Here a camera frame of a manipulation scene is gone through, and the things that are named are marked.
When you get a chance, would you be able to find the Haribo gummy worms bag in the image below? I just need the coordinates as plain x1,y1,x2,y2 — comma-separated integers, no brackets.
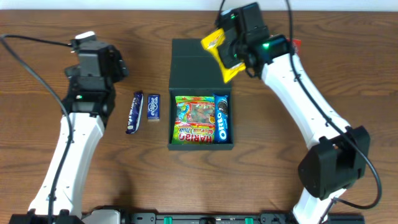
172,96,215,144

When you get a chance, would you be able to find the blue Oreo cookie pack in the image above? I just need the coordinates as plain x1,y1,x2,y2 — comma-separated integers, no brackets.
213,94,229,144

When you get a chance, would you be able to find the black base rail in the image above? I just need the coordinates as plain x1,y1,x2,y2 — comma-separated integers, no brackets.
124,212,365,224

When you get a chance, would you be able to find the dark green gift box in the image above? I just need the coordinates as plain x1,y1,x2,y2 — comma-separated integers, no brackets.
167,39,234,151

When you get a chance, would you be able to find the red Hacks candy bag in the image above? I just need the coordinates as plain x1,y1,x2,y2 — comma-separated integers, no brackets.
291,39,302,55

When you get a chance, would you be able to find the yellow Hacks candy bag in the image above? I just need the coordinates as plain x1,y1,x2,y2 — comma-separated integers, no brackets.
201,29,246,83

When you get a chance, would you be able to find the blue Eclipse mints tin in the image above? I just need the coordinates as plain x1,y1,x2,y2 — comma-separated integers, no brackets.
147,95,160,121

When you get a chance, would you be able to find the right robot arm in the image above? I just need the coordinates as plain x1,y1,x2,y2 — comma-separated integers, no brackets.
215,2,370,223

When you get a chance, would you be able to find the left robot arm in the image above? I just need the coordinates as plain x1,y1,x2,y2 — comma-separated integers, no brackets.
9,32,129,223

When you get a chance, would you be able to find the purple Dairy Milk bar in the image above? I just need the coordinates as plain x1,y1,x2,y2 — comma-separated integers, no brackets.
126,91,144,134

